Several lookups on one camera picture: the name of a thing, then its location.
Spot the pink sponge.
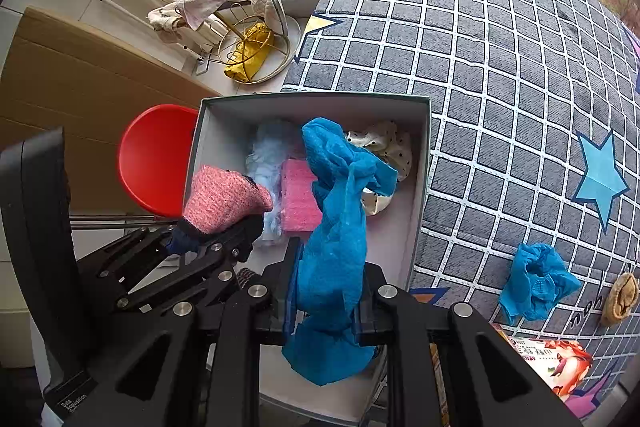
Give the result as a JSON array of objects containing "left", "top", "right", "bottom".
[{"left": 276, "top": 157, "right": 326, "bottom": 236}]

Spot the red stool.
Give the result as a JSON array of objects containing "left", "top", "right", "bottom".
[{"left": 69, "top": 103, "right": 201, "bottom": 226}]

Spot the pink knitted sock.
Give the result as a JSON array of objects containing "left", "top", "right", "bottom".
[{"left": 171, "top": 163, "right": 276, "bottom": 254}]

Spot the blue mesh cloth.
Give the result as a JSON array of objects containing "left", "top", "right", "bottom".
[
  {"left": 496, "top": 242, "right": 583, "bottom": 326},
  {"left": 281, "top": 116, "right": 402, "bottom": 389}
]

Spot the red printed cardboard box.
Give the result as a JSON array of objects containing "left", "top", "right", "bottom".
[{"left": 491, "top": 323, "right": 597, "bottom": 409}]

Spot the gold metal coat rack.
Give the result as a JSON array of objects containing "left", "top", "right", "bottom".
[{"left": 154, "top": 0, "right": 292, "bottom": 84}]

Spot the grey plaid bed sheet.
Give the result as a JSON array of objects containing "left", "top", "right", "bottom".
[{"left": 279, "top": 0, "right": 640, "bottom": 419}]

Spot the cream polka dot scrunchie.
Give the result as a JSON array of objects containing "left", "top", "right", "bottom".
[{"left": 344, "top": 118, "right": 414, "bottom": 216}]

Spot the brown fuzzy sock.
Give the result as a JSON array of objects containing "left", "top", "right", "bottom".
[{"left": 599, "top": 271, "right": 639, "bottom": 329}]

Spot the light blue fluffy cloth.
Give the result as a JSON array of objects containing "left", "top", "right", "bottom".
[{"left": 244, "top": 118, "right": 307, "bottom": 249}]

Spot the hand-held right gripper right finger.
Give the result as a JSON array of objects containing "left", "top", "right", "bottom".
[{"left": 350, "top": 262, "right": 584, "bottom": 427}]

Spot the grey cardboard box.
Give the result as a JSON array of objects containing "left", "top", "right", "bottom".
[{"left": 184, "top": 91, "right": 434, "bottom": 426}]

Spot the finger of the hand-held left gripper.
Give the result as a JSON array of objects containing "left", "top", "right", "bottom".
[
  {"left": 75, "top": 223, "right": 183, "bottom": 304},
  {"left": 114, "top": 213, "right": 267, "bottom": 315}
]

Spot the yellow bag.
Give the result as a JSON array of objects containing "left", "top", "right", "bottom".
[{"left": 222, "top": 21, "right": 277, "bottom": 84}]

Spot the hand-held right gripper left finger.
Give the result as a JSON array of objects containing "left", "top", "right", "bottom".
[{"left": 65, "top": 241, "right": 306, "bottom": 427}]

